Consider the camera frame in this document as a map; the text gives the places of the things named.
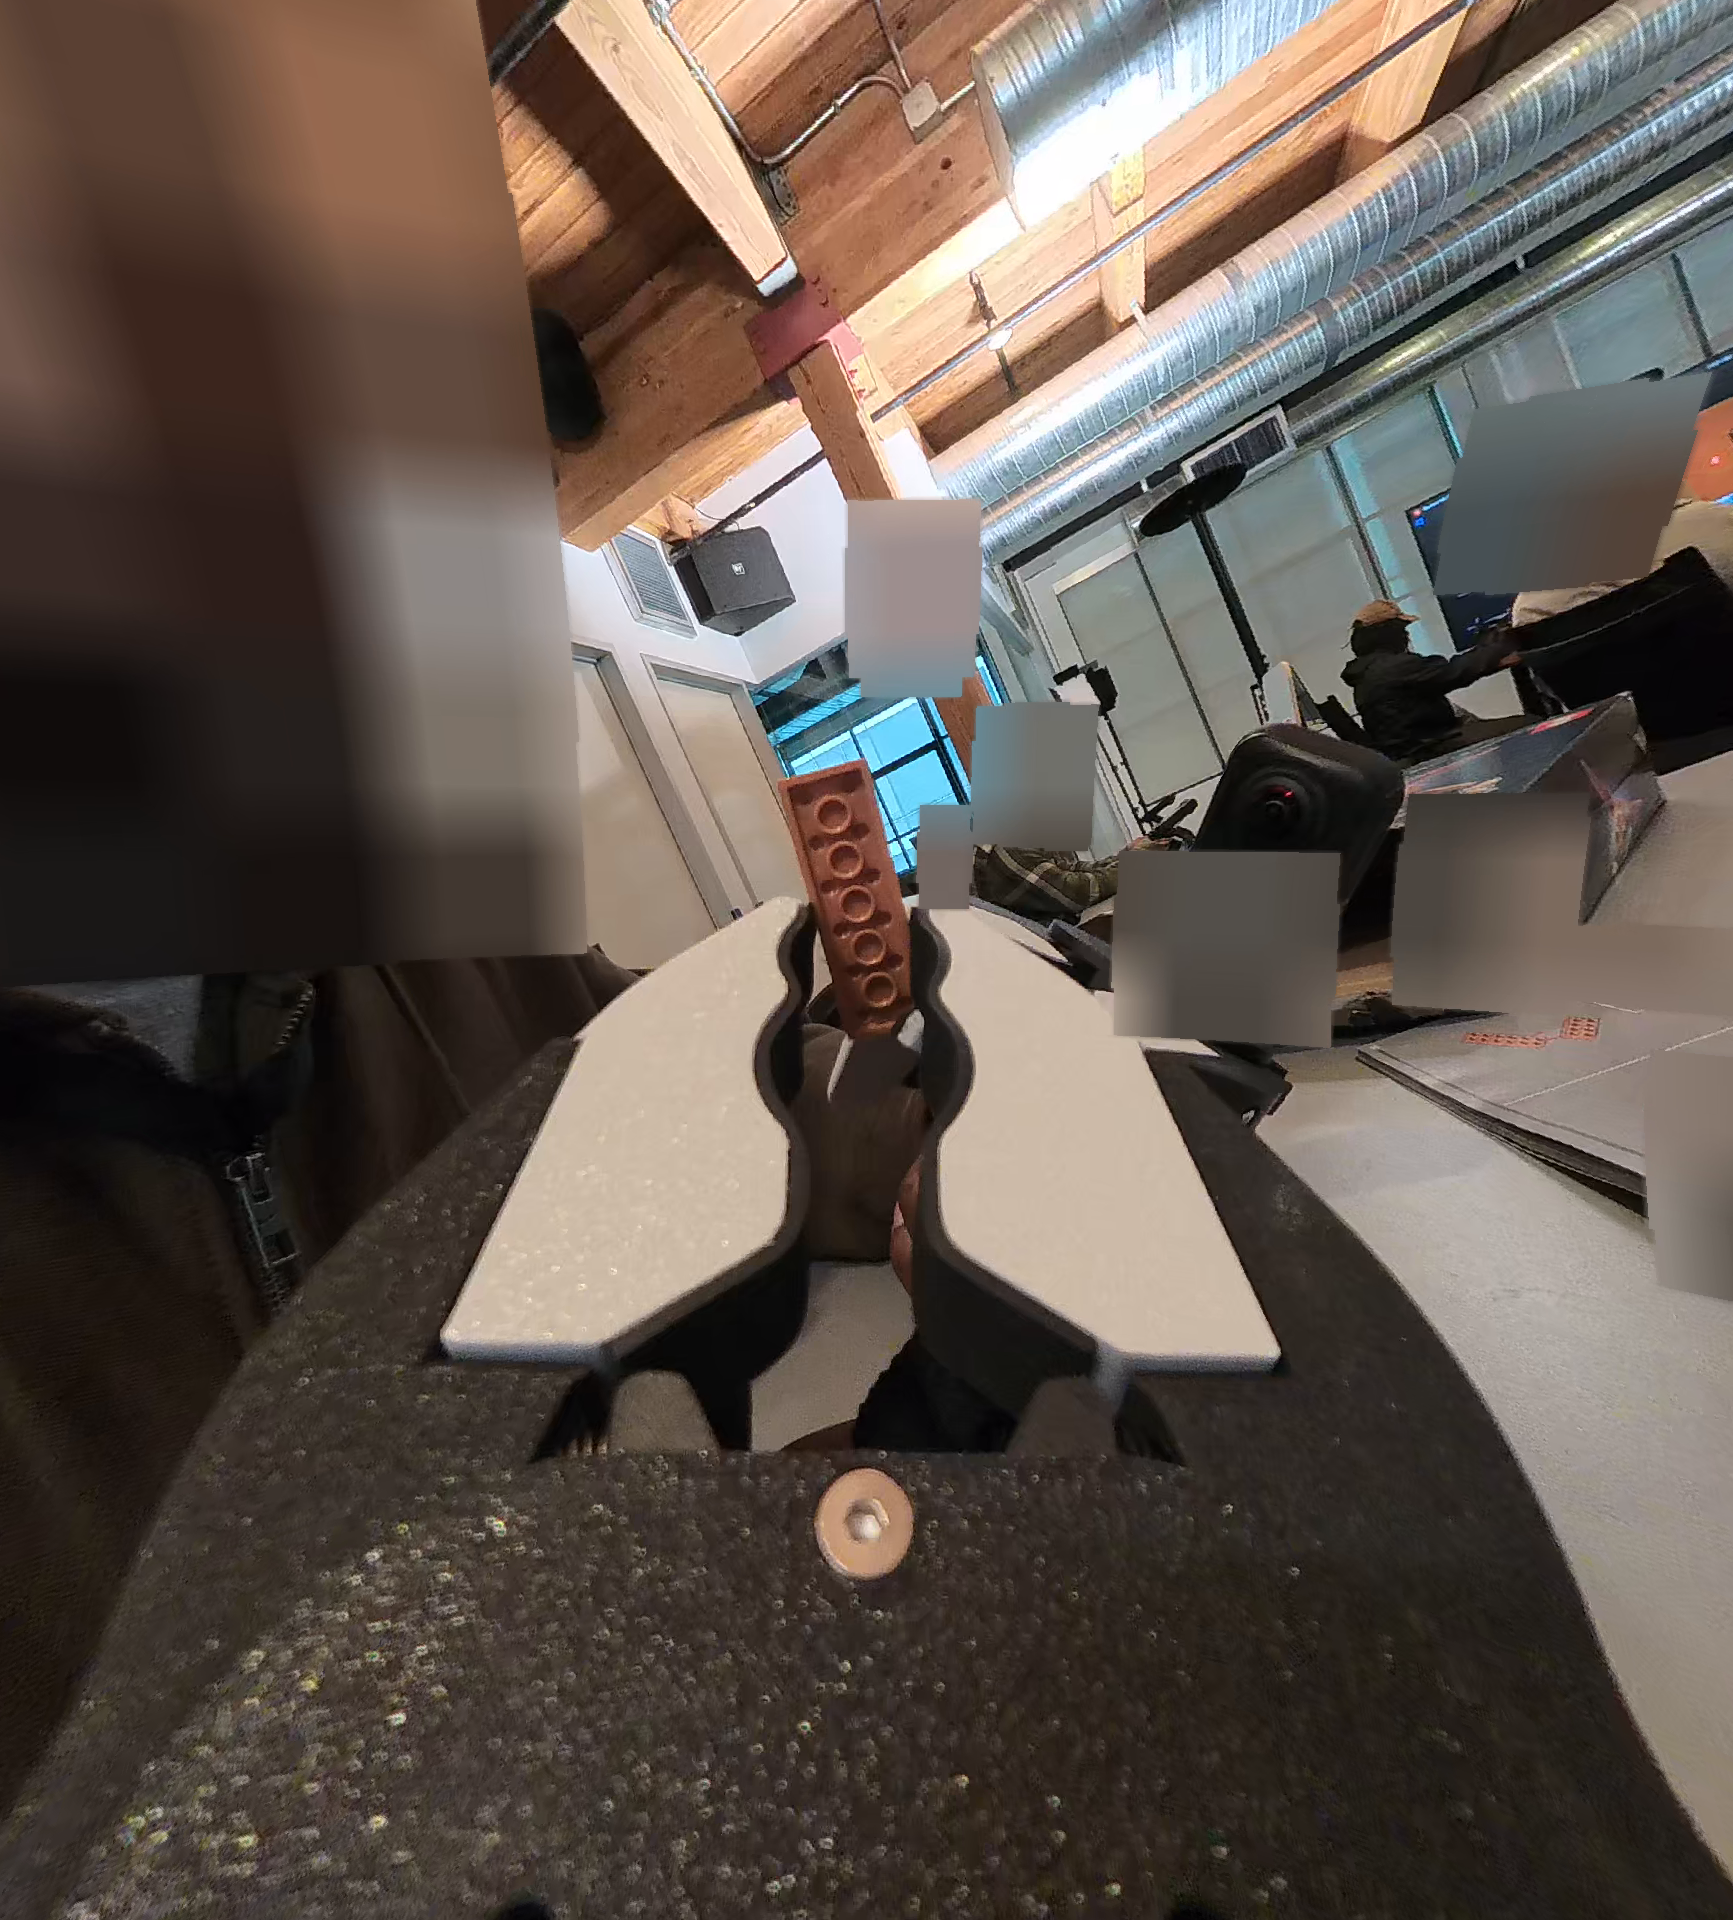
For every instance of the tripod light panel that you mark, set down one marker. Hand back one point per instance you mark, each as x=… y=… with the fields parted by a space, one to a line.
x=1091 y=682

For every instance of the black pole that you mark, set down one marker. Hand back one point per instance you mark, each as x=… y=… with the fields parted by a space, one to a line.
x=1193 y=502

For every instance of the metal air vent grille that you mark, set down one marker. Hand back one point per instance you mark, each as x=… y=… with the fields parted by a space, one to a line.
x=1241 y=447

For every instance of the wall vent grille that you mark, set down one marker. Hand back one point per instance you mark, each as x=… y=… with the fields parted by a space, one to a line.
x=649 y=579

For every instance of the brown long plate brick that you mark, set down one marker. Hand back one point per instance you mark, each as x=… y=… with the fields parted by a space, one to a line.
x=851 y=901

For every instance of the black wall speaker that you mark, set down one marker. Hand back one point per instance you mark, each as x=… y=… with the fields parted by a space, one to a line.
x=731 y=579

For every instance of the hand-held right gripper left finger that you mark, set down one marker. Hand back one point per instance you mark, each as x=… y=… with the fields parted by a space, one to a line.
x=627 y=1184

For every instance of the colourful printed box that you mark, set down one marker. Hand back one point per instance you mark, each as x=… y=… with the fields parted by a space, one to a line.
x=1615 y=810

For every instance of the corrugated silver duct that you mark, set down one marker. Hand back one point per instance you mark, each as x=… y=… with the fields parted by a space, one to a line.
x=1255 y=301

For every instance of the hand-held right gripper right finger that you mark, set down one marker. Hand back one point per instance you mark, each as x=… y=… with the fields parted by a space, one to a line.
x=1091 y=1201

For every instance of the grey desk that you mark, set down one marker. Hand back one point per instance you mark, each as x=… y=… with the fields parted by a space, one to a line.
x=1556 y=1425

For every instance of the grey instruction booklet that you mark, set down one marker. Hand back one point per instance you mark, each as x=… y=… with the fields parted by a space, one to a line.
x=1556 y=1081

